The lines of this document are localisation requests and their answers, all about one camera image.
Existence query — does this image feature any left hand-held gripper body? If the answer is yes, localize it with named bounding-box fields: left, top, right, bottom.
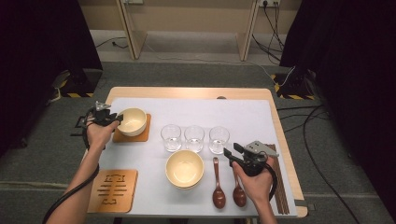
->
left=90, top=101, right=117, bottom=127

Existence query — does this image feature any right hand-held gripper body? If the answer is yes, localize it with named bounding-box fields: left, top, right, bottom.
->
left=241, top=140, right=279, bottom=177

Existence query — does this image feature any cream ceramic bowl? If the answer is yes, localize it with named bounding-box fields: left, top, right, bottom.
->
left=116, top=107, right=148, bottom=137
left=167, top=181, right=203, bottom=190
left=164, top=149, right=205, bottom=189

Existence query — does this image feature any clear drinking glass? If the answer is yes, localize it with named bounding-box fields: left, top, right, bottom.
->
left=208, top=125, right=231, bottom=155
left=183, top=124, right=205, bottom=153
left=160, top=123, right=182, bottom=153

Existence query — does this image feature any wooden coaster with cutouts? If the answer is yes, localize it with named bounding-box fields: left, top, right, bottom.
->
left=112, top=113, right=152, bottom=144
left=87, top=169, right=138, bottom=214

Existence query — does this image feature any reddish brown wooden spoon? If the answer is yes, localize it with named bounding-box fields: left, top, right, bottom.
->
left=233, top=171, right=248, bottom=208
left=212, top=157, right=227, bottom=210

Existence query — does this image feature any bundle of brown chopsticks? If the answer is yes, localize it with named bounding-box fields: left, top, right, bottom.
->
left=263, top=143, right=290, bottom=216

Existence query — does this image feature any person's left hand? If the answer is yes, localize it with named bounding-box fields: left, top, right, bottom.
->
left=86, top=120, right=120, bottom=151

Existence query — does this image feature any person's right hand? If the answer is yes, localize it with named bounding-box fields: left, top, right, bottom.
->
left=232, top=158, right=277, bottom=205

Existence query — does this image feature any black yellow-striped stand base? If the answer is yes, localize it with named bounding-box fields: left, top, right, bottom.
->
left=270, top=72, right=316, bottom=101
left=59, top=68, right=104, bottom=99

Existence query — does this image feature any pale grey floor device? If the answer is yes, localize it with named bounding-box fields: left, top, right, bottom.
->
left=46, top=69, right=72, bottom=105

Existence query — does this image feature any white table mat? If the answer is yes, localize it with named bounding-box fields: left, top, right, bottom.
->
left=83, top=97, right=299, bottom=218

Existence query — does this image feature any light wooden background desk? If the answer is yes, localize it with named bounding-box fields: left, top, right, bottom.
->
left=115, top=0, right=261, bottom=63

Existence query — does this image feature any black curtain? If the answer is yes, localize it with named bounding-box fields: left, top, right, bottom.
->
left=279, top=0, right=396, bottom=216
left=0, top=0, right=104, bottom=158

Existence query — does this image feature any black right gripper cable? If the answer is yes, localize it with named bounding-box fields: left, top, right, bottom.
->
left=263, top=161, right=279, bottom=203

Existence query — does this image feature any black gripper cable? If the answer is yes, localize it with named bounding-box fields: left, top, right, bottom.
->
left=263, top=161, right=279, bottom=203
left=41, top=106, right=101, bottom=224

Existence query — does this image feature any long black floor cable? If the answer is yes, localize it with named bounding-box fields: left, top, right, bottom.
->
left=302, top=105, right=362, bottom=224

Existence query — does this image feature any black floor cable with plug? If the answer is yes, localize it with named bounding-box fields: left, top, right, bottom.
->
left=94, top=36, right=129, bottom=49

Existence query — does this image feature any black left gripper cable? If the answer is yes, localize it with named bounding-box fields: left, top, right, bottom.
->
left=41, top=106, right=101, bottom=224

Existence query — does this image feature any white floor cable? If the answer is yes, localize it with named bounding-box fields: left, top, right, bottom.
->
left=144, top=41, right=296, bottom=88

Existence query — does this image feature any black wall power cable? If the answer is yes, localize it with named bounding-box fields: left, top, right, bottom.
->
left=251, top=0, right=283, bottom=63
left=270, top=0, right=286, bottom=50

